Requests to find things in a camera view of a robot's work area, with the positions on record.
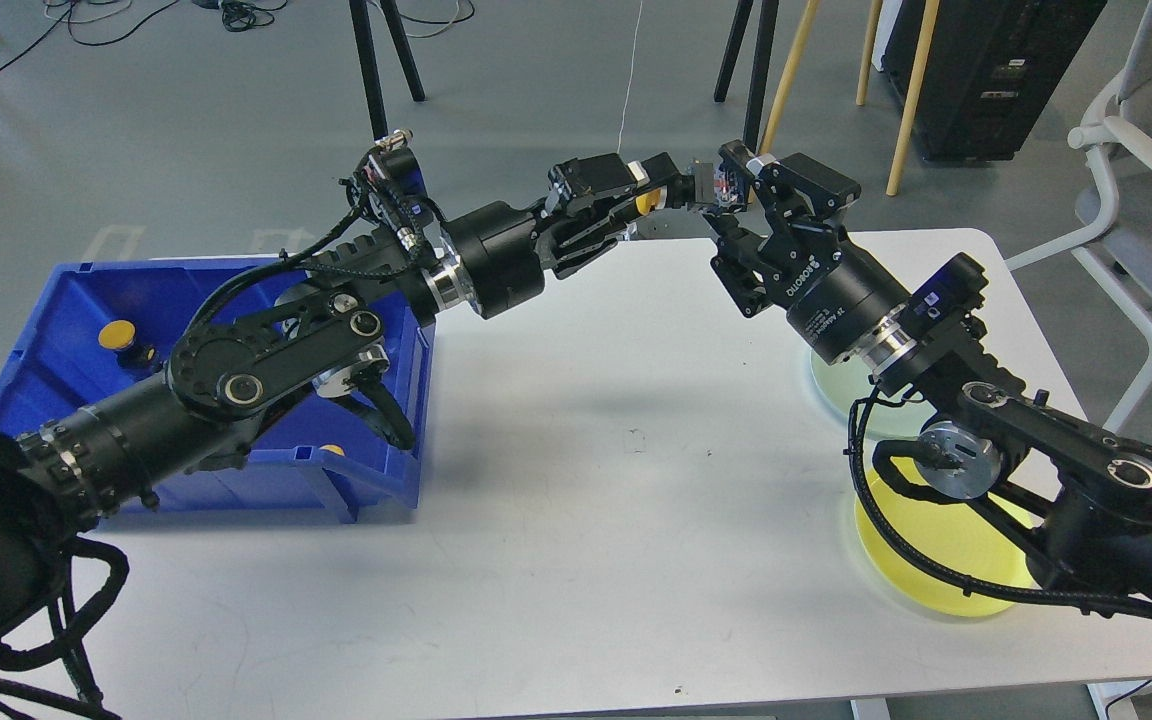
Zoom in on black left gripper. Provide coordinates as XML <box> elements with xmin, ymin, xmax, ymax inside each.
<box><xmin>445</xmin><ymin>152</ymin><xmax>702</xmax><ymax>319</ymax></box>

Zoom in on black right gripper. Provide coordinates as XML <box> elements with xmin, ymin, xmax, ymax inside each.
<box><xmin>687</xmin><ymin>141</ymin><xmax>910</xmax><ymax>364</ymax></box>

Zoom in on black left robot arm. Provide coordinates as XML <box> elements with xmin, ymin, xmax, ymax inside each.
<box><xmin>0</xmin><ymin>129</ymin><xmax>717</xmax><ymax>719</ymax></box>

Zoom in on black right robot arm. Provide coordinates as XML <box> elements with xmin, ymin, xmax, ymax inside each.
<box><xmin>705</xmin><ymin>141</ymin><xmax>1152</xmax><ymax>620</ymax></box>

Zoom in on light green plate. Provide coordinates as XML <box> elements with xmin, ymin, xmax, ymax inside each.
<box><xmin>808</xmin><ymin>354</ymin><xmax>934</xmax><ymax>439</ymax></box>

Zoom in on yellow plate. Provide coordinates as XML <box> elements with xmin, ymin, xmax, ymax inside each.
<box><xmin>852</xmin><ymin>468</ymin><xmax>1036</xmax><ymax>617</ymax></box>

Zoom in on yellow button in bin corner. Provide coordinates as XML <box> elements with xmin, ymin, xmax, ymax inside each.
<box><xmin>97</xmin><ymin>319</ymin><xmax>157</xmax><ymax>372</ymax></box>

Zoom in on wooden easel legs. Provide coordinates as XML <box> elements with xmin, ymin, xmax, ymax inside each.
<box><xmin>755</xmin><ymin>1</ymin><xmax>947</xmax><ymax>197</ymax></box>

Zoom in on black tripod legs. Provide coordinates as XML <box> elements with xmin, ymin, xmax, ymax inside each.
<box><xmin>348</xmin><ymin>1</ymin><xmax>780</xmax><ymax>149</ymax></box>

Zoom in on blue plastic bin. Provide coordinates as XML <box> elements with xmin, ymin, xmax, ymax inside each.
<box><xmin>0</xmin><ymin>255</ymin><xmax>422</xmax><ymax>523</ymax></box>

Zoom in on black floor cables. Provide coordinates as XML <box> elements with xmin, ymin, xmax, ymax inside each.
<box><xmin>0</xmin><ymin>0</ymin><xmax>477</xmax><ymax>126</ymax></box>

